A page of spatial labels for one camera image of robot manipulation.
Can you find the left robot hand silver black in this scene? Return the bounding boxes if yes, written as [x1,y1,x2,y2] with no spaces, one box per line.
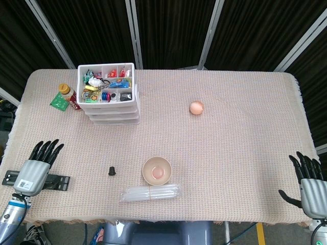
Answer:
[12,139,65,198]

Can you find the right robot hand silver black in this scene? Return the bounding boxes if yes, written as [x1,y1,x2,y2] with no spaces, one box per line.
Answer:
[278,151,327,219]

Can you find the clear plastic storage bin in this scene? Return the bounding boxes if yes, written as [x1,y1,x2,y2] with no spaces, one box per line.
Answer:
[93,117,141,126]

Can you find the white drawer organizer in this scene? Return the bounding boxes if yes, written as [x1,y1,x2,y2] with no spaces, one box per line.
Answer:
[77,62,141,126]

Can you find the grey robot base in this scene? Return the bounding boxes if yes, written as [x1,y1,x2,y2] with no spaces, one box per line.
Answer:
[102,220,213,245]

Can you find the black folding stand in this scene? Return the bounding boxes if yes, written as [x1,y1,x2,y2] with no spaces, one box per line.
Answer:
[2,170,71,191]

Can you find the sneaker shoe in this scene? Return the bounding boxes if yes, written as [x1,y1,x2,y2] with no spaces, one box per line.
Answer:
[24,223,45,242]

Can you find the red coffee bottle yellow cap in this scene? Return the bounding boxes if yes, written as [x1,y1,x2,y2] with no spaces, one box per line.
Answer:
[58,83,82,112]

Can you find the blue printed package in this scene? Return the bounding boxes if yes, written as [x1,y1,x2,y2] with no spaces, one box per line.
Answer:
[91,226,105,245]

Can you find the beige woven tablecloth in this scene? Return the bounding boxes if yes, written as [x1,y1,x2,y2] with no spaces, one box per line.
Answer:
[0,68,320,228]

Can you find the white metal table leg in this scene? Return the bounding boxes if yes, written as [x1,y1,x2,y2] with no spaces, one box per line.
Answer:
[223,221,232,244]

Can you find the colourful snack packets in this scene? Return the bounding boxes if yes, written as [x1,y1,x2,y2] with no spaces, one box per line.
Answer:
[81,90,100,103]

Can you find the clear wrapped straw bundle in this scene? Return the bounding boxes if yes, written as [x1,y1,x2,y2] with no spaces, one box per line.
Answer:
[119,182,182,204]

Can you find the beige bowl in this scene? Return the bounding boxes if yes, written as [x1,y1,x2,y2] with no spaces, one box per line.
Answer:
[142,156,172,186]

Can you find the blue packet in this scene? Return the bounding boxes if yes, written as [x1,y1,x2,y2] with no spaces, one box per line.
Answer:
[109,79,128,89]

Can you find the brown eggshell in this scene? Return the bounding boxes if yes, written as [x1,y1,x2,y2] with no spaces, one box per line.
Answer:
[189,101,205,115]

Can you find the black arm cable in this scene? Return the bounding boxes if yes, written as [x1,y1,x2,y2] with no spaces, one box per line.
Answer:
[14,193,29,223]

